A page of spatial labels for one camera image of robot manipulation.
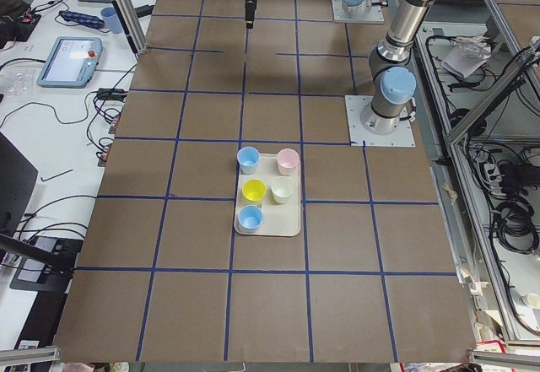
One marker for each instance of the blue cup on desk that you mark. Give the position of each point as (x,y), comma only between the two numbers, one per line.
(111,20)

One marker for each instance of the light blue plastic cup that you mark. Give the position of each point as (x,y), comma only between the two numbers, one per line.
(248,158)

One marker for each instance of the pink plastic cup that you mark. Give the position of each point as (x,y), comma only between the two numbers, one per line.
(288,161)

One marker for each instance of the pale green plastic cup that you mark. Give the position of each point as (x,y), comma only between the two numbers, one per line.
(282,189)

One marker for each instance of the yellow plastic cup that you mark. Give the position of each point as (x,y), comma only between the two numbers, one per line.
(254,191)

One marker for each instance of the blue cup near tray corner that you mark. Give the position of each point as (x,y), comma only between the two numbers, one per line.
(249,219)

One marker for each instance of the blue power strip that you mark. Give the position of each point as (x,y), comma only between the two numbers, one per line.
(89,21)

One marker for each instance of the teach pendant tablet near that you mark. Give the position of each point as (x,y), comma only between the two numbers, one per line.
(71,62)

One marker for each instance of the cream plastic tray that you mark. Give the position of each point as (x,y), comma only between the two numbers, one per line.
(280,220)

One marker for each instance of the black monitor stand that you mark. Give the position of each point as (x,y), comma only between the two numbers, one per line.
(46,262)

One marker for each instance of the aluminium frame post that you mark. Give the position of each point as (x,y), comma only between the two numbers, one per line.
(131,27)

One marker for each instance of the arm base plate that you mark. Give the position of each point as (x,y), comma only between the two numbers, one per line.
(365,13)
(367,129)

